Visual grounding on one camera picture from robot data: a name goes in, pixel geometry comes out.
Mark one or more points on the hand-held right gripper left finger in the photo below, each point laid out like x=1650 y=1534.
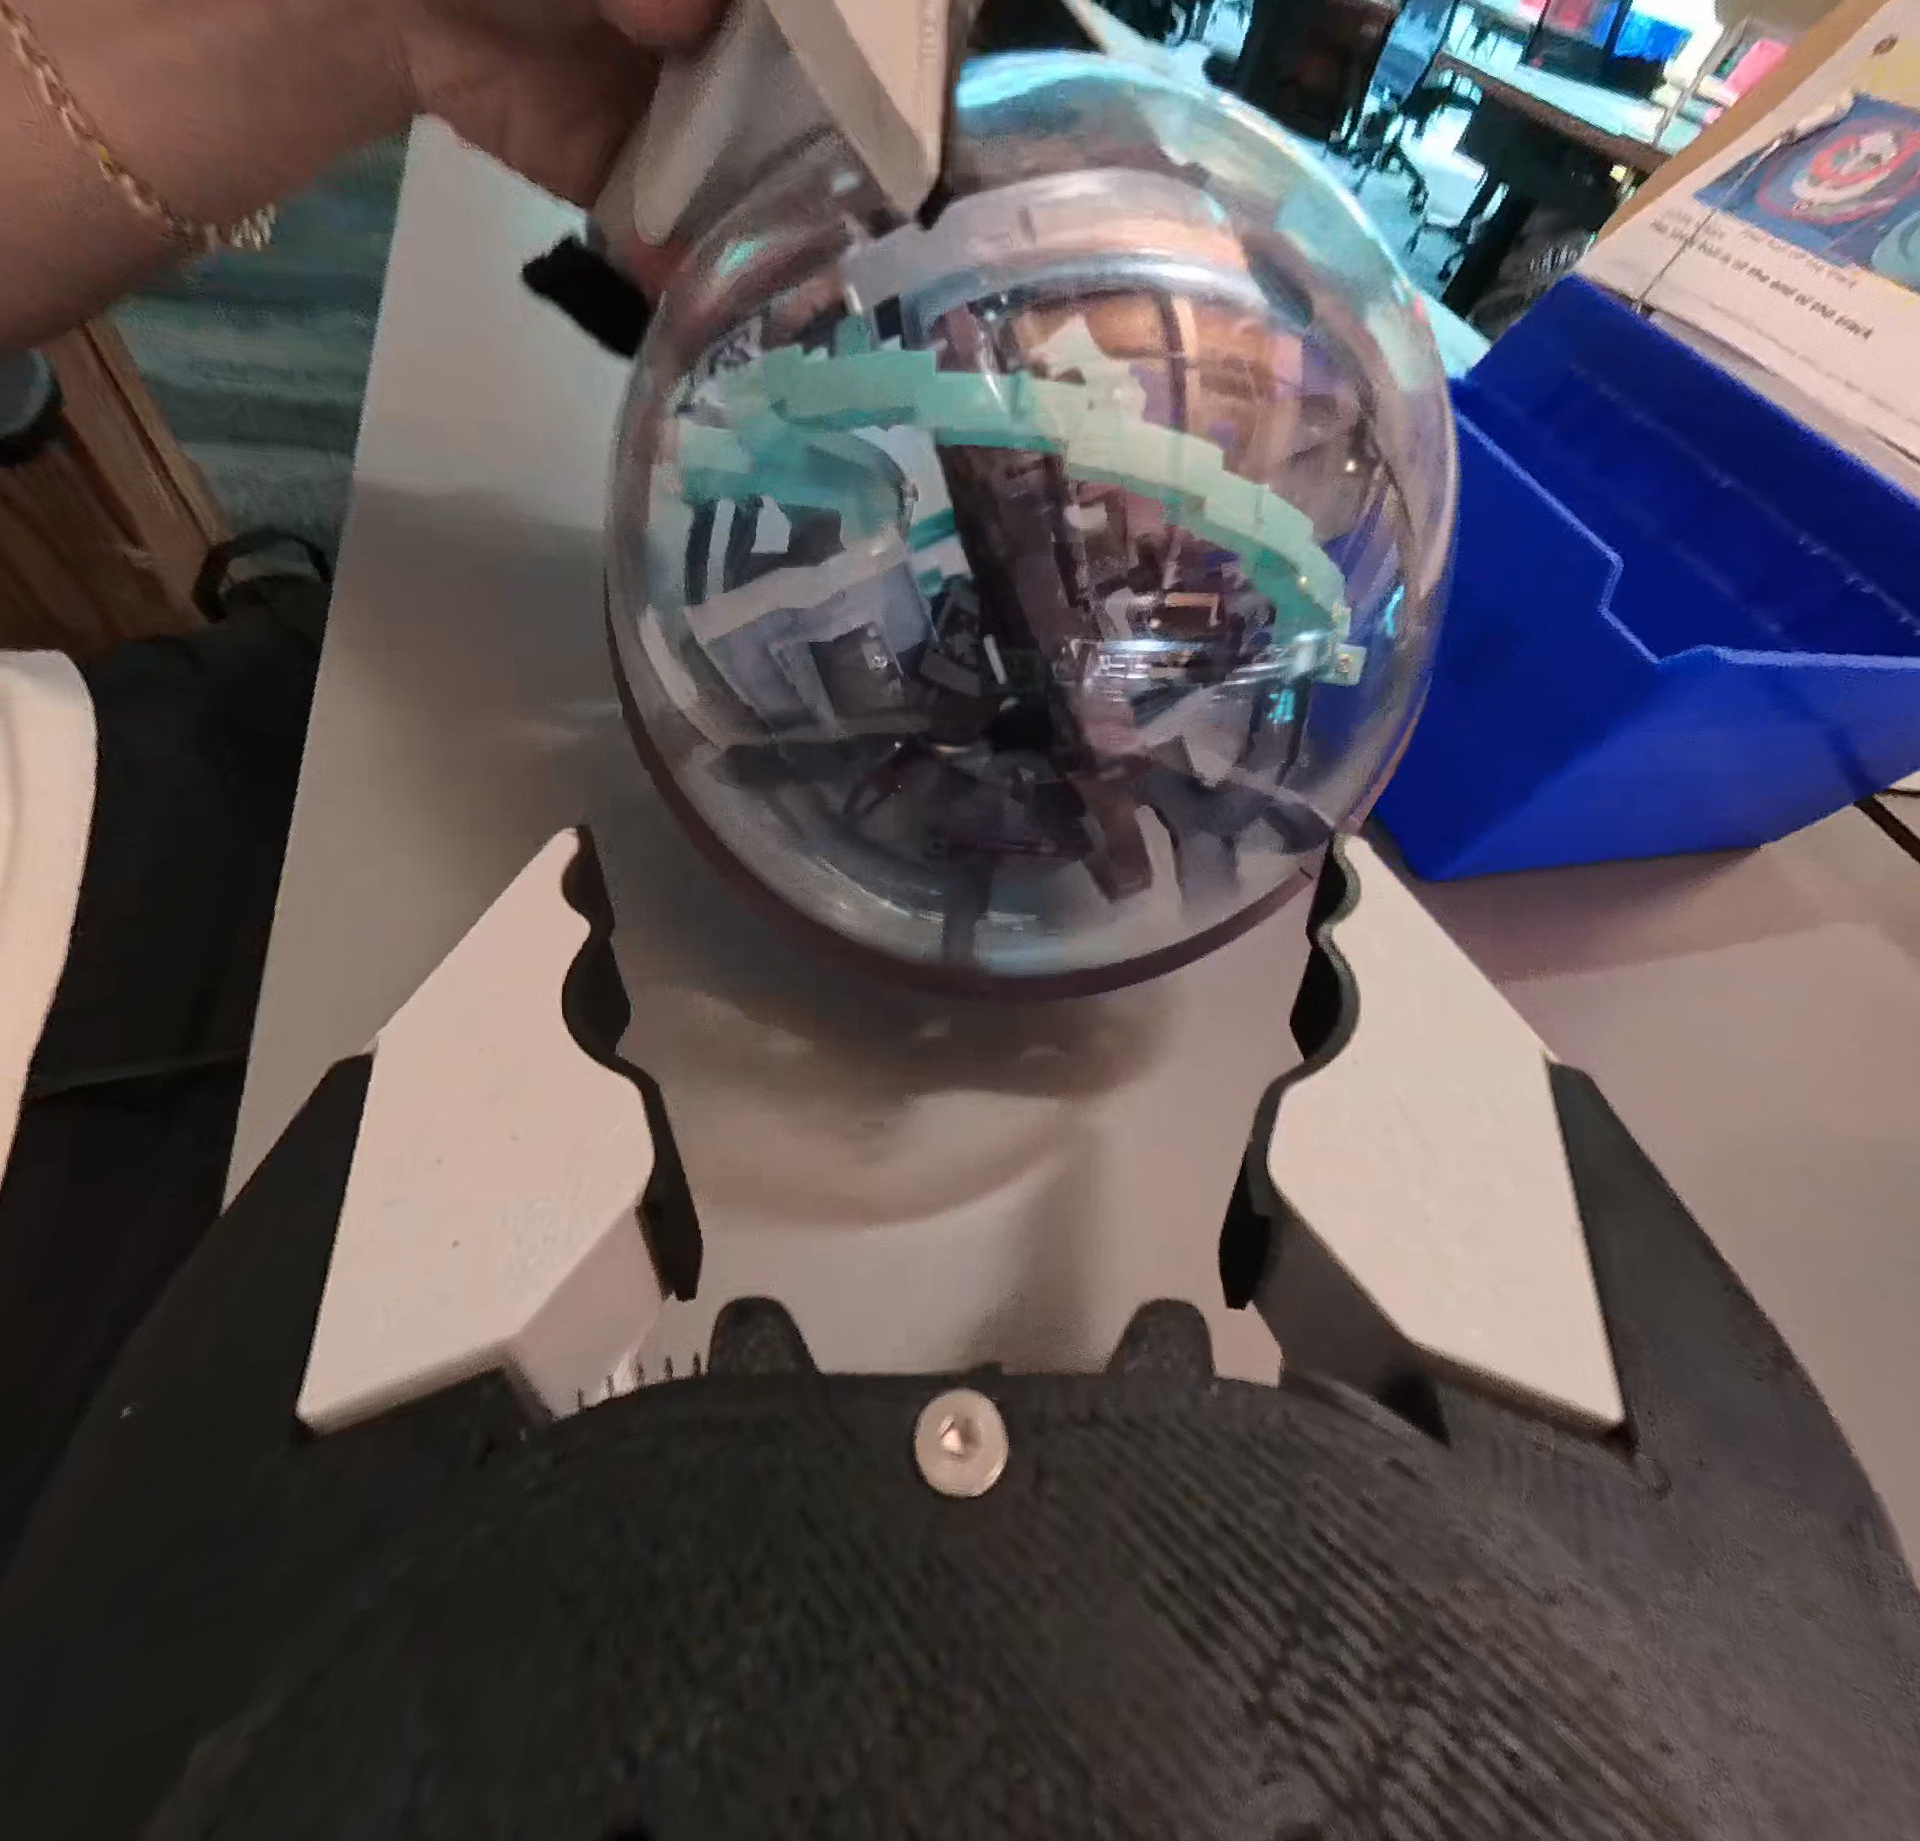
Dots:
x=480 y=1197

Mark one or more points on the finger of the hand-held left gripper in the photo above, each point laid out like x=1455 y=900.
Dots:
x=855 y=25

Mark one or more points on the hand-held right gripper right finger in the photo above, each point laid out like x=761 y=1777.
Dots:
x=1440 y=1197

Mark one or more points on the clear plastic maze ball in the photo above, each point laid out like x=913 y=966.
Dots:
x=1021 y=520

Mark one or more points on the person's left forearm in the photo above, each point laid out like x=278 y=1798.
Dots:
x=195 y=101

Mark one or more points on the person's left hand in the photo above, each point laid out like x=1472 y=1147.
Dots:
x=540 y=25

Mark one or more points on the person's pale clothing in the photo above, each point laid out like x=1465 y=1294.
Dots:
x=37 y=896

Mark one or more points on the blue plastic bin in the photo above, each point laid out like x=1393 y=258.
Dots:
x=1621 y=670

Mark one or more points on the black water bottle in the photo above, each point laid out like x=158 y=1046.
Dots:
x=262 y=573

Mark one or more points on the red acrylic stand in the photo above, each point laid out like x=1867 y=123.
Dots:
x=1751 y=64

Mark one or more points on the printed instruction sheet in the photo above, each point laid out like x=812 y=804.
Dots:
x=1800 y=220

